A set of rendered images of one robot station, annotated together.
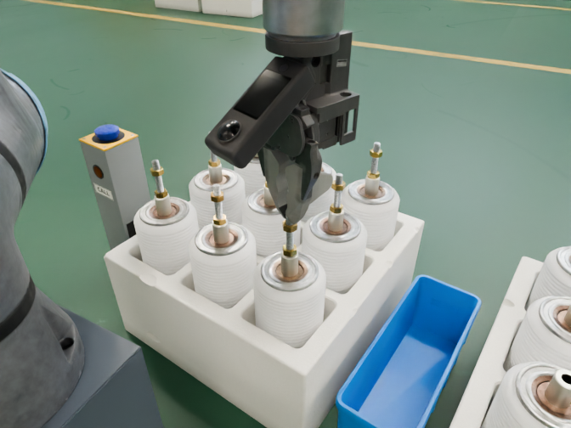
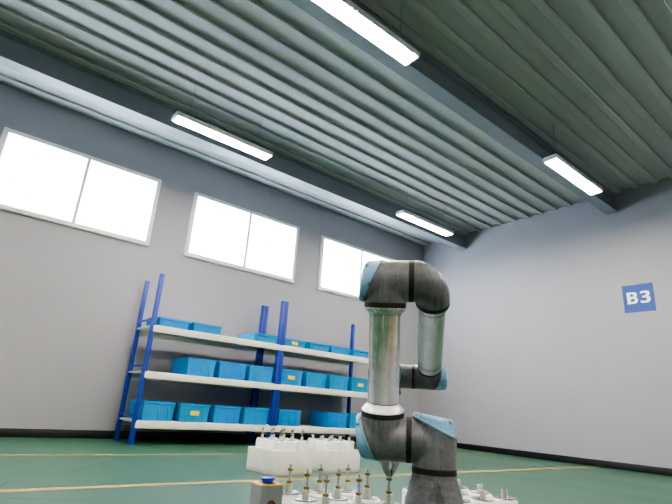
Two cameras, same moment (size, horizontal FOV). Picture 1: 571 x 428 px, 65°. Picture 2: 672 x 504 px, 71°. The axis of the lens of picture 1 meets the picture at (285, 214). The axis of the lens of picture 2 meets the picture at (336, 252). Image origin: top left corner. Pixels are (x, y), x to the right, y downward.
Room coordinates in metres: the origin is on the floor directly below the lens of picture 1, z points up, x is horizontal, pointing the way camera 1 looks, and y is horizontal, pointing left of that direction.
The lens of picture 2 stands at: (-0.02, 1.61, 0.53)
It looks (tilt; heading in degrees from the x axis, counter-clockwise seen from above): 18 degrees up; 294
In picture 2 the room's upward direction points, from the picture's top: 4 degrees clockwise
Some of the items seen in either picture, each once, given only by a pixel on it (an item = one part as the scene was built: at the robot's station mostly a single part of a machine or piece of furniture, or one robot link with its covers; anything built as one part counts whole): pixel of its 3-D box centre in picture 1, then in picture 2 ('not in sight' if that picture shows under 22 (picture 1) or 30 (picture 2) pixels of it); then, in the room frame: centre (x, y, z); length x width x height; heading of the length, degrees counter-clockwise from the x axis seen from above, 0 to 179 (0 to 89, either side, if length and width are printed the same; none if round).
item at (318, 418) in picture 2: not in sight; (327, 419); (2.96, -5.35, 0.36); 0.50 x 0.38 x 0.21; 151
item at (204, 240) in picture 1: (221, 239); not in sight; (0.51, 0.09, 0.25); 0.08 x 0.08 x 0.01
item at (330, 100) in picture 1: (306, 92); not in sight; (0.45, -0.02, 0.48); 0.09 x 0.08 x 0.12; 130
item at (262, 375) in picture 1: (272, 276); not in sight; (0.60, 0.02, 0.09); 0.39 x 0.39 x 0.18; 55
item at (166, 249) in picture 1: (172, 256); not in sight; (0.58, 0.19, 0.16); 0.10 x 0.10 x 0.18
